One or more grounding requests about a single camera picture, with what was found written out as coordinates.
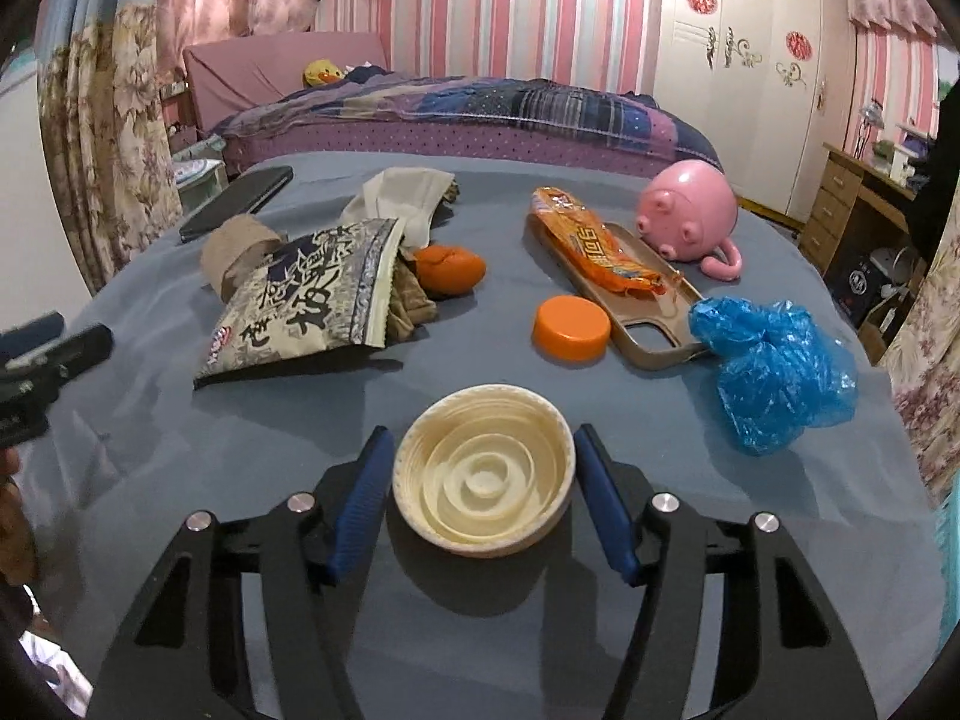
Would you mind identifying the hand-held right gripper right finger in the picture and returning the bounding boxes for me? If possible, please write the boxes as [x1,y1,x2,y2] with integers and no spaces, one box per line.
[574,424,878,720]

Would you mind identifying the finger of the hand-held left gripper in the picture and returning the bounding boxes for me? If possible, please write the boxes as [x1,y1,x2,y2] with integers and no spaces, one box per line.
[0,324,115,400]
[0,313,67,361]

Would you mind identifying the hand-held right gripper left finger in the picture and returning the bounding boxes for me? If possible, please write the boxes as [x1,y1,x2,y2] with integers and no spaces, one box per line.
[86,426,398,720]

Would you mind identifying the cream ribbed bowl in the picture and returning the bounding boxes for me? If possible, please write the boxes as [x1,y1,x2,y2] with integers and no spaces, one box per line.
[391,384,577,558]

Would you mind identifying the blue plastic bag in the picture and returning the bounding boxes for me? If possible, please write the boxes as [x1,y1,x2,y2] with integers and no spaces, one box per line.
[688,296,858,457]

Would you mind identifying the orange snack wrapper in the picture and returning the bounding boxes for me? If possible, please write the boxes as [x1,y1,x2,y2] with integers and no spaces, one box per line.
[529,186,670,296]

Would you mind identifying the beige face mask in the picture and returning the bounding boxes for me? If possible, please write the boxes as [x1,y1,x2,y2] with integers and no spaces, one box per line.
[339,167,458,248]

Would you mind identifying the person's left hand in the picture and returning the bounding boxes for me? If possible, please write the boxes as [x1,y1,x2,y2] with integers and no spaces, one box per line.
[0,454,38,587]

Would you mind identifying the orange plastic cap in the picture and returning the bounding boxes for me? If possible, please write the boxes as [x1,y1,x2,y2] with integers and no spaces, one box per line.
[532,295,612,363]

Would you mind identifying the beige phone case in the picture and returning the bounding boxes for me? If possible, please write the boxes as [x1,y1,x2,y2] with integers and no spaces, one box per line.
[525,211,710,372]

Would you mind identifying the brown paper tape roll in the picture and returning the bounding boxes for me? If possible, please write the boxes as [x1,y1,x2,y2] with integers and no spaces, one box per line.
[199,214,290,297]

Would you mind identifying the floral curtain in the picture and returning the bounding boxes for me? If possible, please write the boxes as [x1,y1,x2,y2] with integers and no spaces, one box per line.
[877,240,960,505]
[37,4,185,293]

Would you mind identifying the olive cloth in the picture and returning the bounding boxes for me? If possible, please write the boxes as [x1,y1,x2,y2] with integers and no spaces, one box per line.
[382,246,440,342]

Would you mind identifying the black and white snack bag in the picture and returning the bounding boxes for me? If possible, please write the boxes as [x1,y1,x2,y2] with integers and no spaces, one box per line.
[193,217,402,391]

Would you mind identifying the white nightstand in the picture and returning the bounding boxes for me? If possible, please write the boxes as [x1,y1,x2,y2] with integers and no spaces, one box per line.
[171,133,230,215]

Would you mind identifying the black phone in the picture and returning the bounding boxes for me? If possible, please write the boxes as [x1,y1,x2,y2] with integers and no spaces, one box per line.
[178,165,295,245]

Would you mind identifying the orange egg-shaped object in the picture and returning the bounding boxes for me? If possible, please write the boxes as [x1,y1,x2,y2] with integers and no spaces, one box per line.
[414,244,487,297]

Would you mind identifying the white cloth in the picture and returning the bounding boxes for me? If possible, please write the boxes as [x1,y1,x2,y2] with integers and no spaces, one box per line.
[15,628,92,715]

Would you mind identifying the pink pig mug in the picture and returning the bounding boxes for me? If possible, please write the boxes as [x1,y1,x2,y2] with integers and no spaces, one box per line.
[636,160,746,282]

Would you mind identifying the pink bed headboard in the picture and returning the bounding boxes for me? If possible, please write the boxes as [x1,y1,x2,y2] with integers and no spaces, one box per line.
[182,32,391,130]

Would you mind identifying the black box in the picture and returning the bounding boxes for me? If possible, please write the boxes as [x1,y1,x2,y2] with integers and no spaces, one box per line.
[844,246,901,317]

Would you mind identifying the folded striped blankets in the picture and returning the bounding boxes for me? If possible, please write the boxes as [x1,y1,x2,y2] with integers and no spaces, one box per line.
[221,120,721,179]

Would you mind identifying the wooden desk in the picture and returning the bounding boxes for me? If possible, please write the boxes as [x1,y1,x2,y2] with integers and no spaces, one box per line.
[799,142,931,278]

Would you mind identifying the patchwork blanket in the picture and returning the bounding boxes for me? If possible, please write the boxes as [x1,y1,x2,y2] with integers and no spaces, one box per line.
[217,73,725,166]

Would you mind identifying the white wardrobe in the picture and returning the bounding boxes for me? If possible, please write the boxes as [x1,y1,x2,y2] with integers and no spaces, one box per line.
[652,0,845,218]

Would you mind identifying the desk lamp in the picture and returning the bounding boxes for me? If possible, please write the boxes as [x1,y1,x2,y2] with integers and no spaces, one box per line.
[855,101,886,160]

